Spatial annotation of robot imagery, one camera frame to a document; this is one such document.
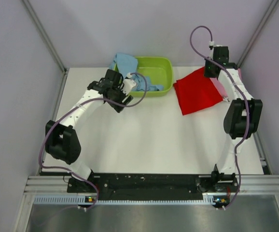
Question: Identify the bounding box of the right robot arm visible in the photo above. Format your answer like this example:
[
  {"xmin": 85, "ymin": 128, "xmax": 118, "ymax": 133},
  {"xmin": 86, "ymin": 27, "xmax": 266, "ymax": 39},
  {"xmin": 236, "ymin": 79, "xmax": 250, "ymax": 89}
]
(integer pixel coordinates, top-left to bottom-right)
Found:
[{"xmin": 204, "ymin": 44, "xmax": 263, "ymax": 191}]

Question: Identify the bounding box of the aluminium frame post left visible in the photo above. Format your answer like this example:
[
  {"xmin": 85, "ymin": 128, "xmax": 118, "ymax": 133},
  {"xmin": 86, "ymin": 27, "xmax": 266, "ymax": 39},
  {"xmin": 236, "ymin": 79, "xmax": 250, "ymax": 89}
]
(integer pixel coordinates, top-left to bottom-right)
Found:
[{"xmin": 21, "ymin": 0, "xmax": 68, "ymax": 73}]

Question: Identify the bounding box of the pink folded t shirt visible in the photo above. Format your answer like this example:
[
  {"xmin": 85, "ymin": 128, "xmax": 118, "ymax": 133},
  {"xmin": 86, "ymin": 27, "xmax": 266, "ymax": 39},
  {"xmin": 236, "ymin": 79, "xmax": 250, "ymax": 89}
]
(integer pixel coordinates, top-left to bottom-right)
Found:
[{"xmin": 210, "ymin": 69, "xmax": 243, "ymax": 100}]

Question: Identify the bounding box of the aluminium frame post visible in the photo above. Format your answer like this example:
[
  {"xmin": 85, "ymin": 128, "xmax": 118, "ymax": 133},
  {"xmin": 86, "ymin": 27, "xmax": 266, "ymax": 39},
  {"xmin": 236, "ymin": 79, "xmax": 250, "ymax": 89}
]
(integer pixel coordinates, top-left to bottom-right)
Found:
[
  {"xmin": 21, "ymin": 0, "xmax": 68, "ymax": 73},
  {"xmin": 237, "ymin": 0, "xmax": 279, "ymax": 68}
]

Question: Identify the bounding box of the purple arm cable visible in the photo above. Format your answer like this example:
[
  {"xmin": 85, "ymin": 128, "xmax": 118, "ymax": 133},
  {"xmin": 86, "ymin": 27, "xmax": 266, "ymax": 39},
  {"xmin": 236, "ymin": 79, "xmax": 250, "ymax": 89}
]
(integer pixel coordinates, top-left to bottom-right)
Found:
[
  {"xmin": 189, "ymin": 25, "xmax": 249, "ymax": 211},
  {"xmin": 38, "ymin": 72, "xmax": 147, "ymax": 211}
]

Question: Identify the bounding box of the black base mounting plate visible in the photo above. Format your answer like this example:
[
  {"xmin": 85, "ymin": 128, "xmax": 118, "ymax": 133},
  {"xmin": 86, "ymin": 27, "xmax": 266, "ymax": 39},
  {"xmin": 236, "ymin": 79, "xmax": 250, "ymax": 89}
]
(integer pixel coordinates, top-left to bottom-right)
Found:
[{"xmin": 67, "ymin": 173, "xmax": 238, "ymax": 200}]

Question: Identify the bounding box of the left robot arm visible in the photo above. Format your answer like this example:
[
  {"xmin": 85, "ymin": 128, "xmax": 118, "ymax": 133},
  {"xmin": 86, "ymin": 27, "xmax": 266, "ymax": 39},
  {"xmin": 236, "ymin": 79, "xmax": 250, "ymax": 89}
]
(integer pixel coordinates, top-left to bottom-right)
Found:
[{"xmin": 45, "ymin": 69, "xmax": 136, "ymax": 192}]

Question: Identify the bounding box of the red printed t shirt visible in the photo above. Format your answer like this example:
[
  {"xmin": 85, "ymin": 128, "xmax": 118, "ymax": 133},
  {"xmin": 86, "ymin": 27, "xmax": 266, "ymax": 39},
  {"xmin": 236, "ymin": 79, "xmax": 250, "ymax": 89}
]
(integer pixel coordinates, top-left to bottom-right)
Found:
[{"xmin": 173, "ymin": 67, "xmax": 223, "ymax": 115}]

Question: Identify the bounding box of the light blue t shirt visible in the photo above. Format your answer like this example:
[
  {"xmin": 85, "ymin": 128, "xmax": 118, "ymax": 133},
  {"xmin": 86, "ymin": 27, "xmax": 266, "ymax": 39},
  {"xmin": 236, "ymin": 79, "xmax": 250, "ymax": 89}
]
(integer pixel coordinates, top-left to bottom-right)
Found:
[{"xmin": 109, "ymin": 53, "xmax": 164, "ymax": 91}]

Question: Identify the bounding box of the green plastic basin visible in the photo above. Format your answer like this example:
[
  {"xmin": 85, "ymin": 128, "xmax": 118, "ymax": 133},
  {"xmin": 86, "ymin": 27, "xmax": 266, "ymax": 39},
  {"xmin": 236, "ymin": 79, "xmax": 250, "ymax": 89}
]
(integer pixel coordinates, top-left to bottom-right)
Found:
[{"xmin": 114, "ymin": 56, "xmax": 173, "ymax": 97}]

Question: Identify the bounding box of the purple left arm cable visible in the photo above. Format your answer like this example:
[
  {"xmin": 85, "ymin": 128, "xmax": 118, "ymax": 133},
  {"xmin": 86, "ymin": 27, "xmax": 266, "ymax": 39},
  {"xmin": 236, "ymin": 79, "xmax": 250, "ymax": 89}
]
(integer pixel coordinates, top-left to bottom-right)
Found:
[{"xmin": 38, "ymin": 72, "xmax": 147, "ymax": 211}]

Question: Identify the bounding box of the grey slotted cable duct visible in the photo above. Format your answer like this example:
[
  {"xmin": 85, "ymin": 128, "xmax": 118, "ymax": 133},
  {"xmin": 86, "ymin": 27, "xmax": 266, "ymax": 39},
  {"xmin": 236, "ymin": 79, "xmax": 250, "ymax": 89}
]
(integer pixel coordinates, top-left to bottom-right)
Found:
[{"xmin": 33, "ymin": 194, "xmax": 229, "ymax": 205}]

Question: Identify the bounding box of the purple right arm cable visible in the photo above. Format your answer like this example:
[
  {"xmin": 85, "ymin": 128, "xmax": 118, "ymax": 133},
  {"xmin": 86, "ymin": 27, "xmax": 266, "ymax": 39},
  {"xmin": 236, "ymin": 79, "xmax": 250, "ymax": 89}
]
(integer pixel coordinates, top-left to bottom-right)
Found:
[{"xmin": 189, "ymin": 25, "xmax": 249, "ymax": 211}]

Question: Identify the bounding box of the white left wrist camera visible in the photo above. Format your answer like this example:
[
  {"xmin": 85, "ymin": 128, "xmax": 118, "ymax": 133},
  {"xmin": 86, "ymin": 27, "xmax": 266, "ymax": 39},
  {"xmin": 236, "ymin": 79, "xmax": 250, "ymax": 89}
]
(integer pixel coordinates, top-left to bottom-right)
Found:
[{"xmin": 122, "ymin": 72, "xmax": 137, "ymax": 95}]

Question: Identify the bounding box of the aluminium frame post right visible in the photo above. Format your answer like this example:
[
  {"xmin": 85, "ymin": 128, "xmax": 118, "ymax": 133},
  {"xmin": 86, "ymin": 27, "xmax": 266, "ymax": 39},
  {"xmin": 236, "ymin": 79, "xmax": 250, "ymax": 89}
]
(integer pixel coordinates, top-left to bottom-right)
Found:
[{"xmin": 237, "ymin": 0, "xmax": 279, "ymax": 68}]

